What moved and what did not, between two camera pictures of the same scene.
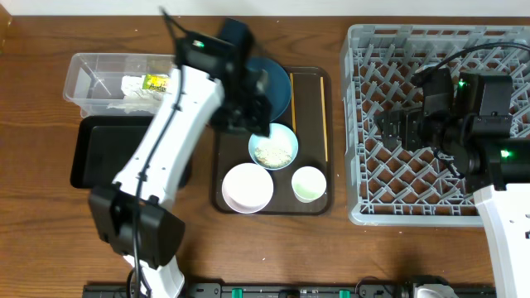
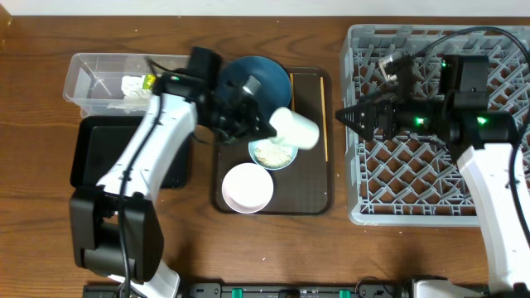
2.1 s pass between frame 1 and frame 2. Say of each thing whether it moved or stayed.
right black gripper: moved
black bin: stayed
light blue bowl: stayed
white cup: moved
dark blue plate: stayed
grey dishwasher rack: stayed
